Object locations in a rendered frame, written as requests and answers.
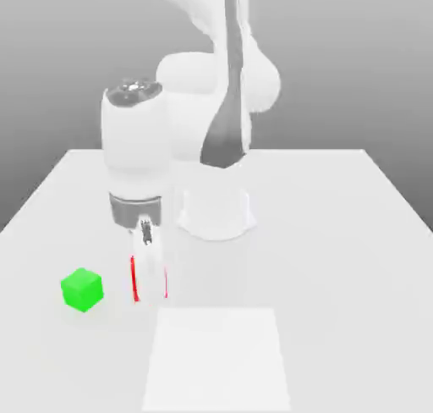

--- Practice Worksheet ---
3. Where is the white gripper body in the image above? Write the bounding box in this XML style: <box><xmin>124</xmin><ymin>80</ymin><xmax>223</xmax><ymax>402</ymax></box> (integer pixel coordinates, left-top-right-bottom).
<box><xmin>131</xmin><ymin>230</ymin><xmax>167</xmax><ymax>306</ymax></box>

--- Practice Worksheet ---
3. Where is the small green cube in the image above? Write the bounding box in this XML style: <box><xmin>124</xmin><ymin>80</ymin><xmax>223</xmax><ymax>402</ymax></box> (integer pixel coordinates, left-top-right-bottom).
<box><xmin>60</xmin><ymin>267</ymin><xmax>105</xmax><ymax>313</ymax></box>

